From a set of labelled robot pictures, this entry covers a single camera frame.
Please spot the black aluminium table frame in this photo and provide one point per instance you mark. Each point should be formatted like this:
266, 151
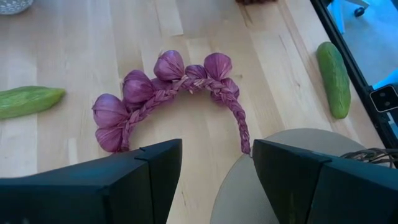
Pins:
335, 31

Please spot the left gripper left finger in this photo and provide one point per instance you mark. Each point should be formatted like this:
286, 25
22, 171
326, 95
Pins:
93, 193

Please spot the white chair leg with caster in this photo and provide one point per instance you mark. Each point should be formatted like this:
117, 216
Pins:
340, 15

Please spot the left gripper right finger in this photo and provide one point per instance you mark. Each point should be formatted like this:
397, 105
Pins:
326, 193

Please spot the table-level camera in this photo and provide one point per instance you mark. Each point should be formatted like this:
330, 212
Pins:
385, 99

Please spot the large green cucumber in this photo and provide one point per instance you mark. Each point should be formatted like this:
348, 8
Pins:
334, 81

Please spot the light green ridged vegetable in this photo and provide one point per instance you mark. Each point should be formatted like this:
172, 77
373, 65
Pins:
28, 101

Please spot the dark red grape bunch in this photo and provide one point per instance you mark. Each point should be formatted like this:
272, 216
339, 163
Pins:
255, 1

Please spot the round grey placemat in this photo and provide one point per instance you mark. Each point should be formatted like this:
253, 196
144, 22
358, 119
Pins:
236, 193

